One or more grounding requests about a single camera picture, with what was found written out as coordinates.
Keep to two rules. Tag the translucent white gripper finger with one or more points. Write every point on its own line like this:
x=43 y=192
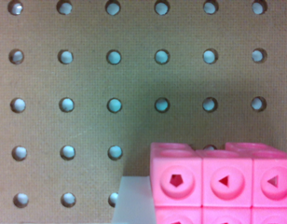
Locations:
x=135 y=204

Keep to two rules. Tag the brown perforated pegboard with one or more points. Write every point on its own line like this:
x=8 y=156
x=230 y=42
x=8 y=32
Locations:
x=84 y=95

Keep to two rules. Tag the pink linking cube block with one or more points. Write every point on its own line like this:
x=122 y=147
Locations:
x=244 y=183

